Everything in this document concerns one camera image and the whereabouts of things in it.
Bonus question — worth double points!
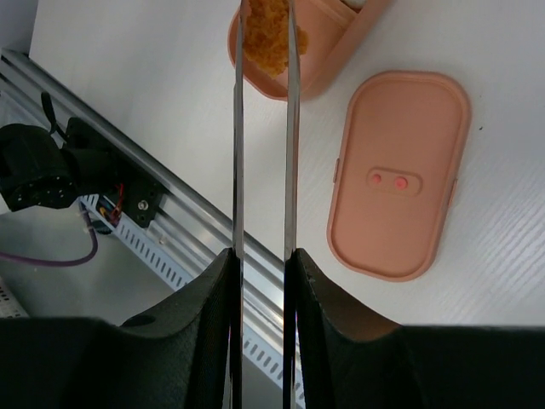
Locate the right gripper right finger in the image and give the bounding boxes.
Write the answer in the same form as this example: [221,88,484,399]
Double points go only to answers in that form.
[288,249,544,408]

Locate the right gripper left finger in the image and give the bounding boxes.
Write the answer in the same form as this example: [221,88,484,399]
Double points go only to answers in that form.
[1,249,234,408]

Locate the orange toy fried shrimp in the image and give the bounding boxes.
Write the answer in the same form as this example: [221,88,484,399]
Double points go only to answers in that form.
[243,0,290,78]

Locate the metal tongs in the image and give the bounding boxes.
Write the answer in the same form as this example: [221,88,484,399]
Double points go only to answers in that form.
[230,1,301,408]

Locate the centre pink box lid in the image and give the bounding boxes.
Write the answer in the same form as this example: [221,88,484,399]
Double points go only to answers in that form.
[327,71,472,281]

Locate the near pink lunch box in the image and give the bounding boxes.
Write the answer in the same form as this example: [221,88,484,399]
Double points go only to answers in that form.
[227,0,393,101]

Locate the grey slotted cable duct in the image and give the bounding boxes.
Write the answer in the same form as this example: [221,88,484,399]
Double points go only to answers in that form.
[78,193,307,400]

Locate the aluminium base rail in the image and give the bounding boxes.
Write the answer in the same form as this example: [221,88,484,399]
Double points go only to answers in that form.
[0,48,306,354]

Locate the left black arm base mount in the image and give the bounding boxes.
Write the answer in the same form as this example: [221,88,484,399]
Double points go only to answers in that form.
[63,117,166,228]

